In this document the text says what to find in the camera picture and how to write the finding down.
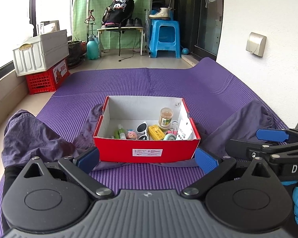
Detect white correction pen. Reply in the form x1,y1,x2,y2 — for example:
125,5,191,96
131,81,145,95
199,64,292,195
118,124,126,140

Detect yellow small box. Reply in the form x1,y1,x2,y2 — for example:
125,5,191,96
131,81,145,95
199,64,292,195
148,125,165,141

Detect toothpick jar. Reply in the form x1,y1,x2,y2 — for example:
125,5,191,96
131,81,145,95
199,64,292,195
158,107,174,129

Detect white blue cream tube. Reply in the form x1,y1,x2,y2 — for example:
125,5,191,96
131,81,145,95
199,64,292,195
176,119,193,140

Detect green battery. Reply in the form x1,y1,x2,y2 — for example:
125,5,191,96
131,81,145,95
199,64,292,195
114,130,120,139

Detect left black sleeve forearm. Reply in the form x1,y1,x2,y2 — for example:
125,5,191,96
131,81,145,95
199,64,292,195
1,166,23,234

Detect pink binder clip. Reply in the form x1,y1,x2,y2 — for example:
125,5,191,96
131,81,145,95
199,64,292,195
171,121,178,135

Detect purple trousers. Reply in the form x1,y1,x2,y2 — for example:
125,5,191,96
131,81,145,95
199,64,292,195
1,100,277,169

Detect pink pig toy figure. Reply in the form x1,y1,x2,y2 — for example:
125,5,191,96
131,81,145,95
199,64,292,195
126,130,138,140

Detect red cardboard shoe box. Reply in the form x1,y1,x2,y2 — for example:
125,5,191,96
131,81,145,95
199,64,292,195
94,96,201,163

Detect purple yoga mat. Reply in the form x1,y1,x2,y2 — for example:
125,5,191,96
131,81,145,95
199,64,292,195
0,56,298,238

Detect white sunglasses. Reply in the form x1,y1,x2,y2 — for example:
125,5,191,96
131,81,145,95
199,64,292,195
137,121,149,140

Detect red plastic crate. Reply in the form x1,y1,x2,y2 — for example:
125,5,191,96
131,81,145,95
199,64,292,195
26,59,70,95

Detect blue small ball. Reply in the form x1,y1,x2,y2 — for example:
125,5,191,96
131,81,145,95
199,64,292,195
182,48,189,55

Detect white folding storage crate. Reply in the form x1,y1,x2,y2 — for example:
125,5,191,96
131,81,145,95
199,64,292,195
13,30,69,76

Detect black flower pot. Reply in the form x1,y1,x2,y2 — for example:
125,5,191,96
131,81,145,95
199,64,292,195
67,40,87,69

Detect teal watering sprayer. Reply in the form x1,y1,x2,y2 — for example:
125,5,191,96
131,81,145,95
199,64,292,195
86,35,100,60

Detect blue plastic stool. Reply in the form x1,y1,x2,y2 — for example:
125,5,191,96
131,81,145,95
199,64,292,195
149,19,181,59

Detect cardboard box on crate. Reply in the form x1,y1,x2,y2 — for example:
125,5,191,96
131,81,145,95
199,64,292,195
37,20,60,35

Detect black shoes pair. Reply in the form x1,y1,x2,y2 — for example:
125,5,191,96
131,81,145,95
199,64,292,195
125,17,142,27

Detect white boot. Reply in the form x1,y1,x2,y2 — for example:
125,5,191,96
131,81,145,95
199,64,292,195
148,8,170,20

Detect black backpack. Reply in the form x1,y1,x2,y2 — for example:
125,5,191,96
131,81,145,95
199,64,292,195
102,0,134,27

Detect green curtain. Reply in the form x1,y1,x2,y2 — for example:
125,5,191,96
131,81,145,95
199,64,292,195
72,0,149,41

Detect beige wall socket cover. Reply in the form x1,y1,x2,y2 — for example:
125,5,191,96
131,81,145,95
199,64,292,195
246,32,267,57

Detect black power cable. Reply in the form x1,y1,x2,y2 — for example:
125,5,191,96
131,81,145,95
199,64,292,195
118,27,145,62

